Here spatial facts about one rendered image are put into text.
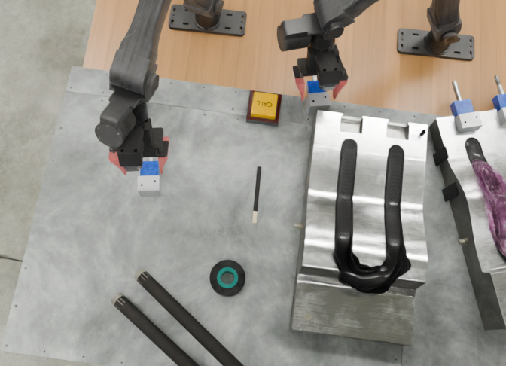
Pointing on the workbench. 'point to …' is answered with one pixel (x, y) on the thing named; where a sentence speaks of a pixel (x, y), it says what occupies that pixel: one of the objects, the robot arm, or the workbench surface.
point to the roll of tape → (226, 272)
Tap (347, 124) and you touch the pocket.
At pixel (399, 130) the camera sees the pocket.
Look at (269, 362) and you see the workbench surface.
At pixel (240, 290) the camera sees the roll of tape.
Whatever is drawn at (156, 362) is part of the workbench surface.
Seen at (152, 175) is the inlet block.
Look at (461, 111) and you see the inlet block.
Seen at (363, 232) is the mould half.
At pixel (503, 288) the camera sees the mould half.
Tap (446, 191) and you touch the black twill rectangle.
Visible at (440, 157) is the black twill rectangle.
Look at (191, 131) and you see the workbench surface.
